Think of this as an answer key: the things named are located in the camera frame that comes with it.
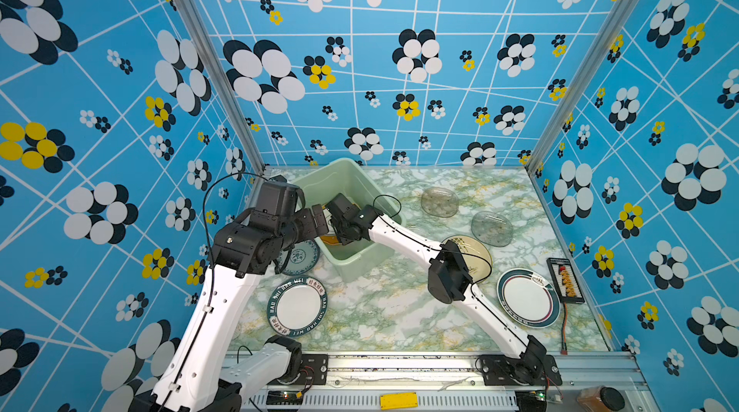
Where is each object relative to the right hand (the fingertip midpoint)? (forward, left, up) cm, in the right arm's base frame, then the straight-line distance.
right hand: (332, 223), depth 95 cm
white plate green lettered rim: (-25, +9, -8) cm, 27 cm away
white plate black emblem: (-6, -1, -1) cm, 6 cm away
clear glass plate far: (+15, -39, -7) cm, 42 cm away
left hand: (-14, 0, +24) cm, 28 cm away
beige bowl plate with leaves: (-26, -37, +25) cm, 52 cm away
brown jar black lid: (-47, -65, 0) cm, 80 cm away
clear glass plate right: (+3, -56, -8) cm, 57 cm away
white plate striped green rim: (-22, -61, -7) cm, 65 cm away
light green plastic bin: (-19, -10, +12) cm, 24 cm away
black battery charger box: (-19, -73, -7) cm, 76 cm away
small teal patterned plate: (-10, +10, -6) cm, 15 cm away
